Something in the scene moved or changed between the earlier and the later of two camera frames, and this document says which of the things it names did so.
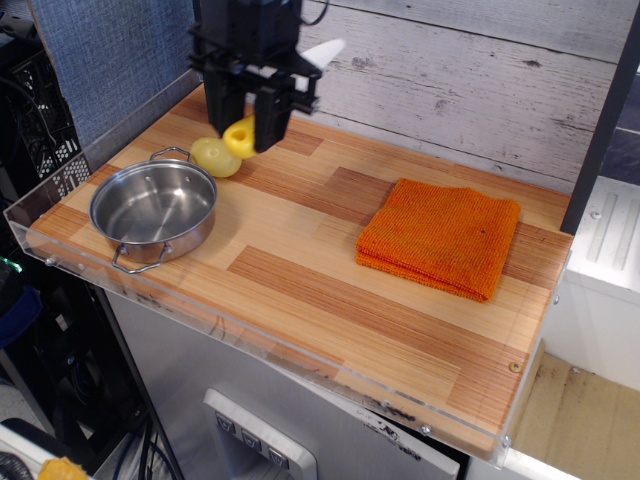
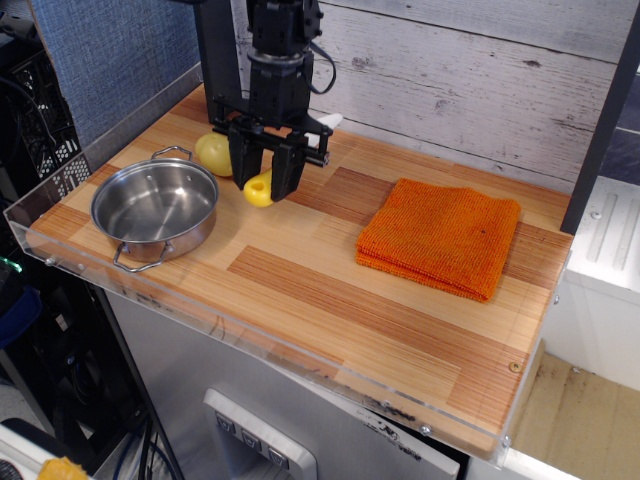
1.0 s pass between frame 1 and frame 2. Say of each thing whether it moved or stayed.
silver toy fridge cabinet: stayed
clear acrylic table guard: stayed
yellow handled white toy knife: moved
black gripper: moved
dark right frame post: stayed
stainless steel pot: stayed
